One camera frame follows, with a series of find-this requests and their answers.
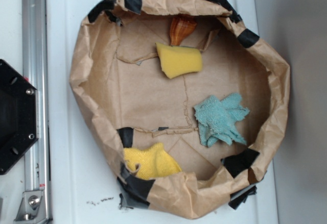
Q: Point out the brown paper bag tray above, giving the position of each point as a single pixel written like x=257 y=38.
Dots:
x=128 y=101

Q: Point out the light blue cloth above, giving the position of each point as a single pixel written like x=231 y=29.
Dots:
x=217 y=119

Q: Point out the orange seashell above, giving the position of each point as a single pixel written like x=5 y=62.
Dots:
x=181 y=27

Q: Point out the metal corner bracket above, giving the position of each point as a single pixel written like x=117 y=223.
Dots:
x=32 y=208

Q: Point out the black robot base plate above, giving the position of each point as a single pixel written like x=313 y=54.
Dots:
x=18 y=116

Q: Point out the yellow sponge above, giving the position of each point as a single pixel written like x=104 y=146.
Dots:
x=179 y=60

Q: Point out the yellow cloth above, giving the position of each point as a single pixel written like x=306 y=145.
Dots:
x=150 y=163

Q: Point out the aluminium extrusion rail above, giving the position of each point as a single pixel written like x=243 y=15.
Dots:
x=37 y=158

